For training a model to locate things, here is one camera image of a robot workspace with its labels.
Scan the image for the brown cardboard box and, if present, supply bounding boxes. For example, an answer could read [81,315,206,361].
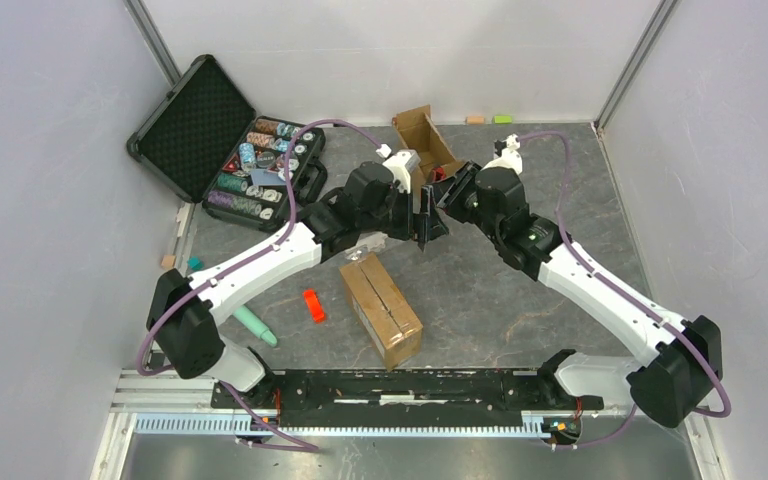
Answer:
[340,254,424,371]

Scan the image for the clear plastic bag with part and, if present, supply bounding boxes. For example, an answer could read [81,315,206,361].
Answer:
[344,245,374,262]

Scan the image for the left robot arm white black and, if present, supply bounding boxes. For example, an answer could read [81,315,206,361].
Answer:
[138,162,444,408]

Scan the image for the wooden cube at left edge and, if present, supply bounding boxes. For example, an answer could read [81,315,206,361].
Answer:
[161,255,176,270]

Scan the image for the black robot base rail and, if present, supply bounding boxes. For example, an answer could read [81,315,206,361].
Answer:
[211,368,604,428]

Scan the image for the orange curved plastic piece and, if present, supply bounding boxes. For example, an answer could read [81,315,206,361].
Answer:
[303,289,326,324]

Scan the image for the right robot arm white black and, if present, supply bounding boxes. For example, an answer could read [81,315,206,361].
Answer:
[423,163,723,427]

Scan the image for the black poker chip case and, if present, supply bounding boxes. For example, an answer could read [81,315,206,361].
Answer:
[126,54,328,232]

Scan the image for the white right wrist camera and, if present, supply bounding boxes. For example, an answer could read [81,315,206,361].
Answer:
[483,134,523,175]

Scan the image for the teal small block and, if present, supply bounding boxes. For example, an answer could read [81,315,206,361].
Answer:
[187,257,204,271]

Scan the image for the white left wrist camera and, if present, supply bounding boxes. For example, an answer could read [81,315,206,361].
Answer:
[375,143,420,194]

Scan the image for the mint green marker pen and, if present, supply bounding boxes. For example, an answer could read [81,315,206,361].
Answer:
[233,305,278,348]

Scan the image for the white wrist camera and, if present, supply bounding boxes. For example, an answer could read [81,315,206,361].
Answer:
[483,134,523,175]
[375,143,420,194]

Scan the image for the open empty cardboard box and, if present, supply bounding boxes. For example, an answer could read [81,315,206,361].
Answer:
[393,105,464,201]

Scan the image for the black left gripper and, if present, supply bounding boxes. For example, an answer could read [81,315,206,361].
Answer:
[359,183,449,243]

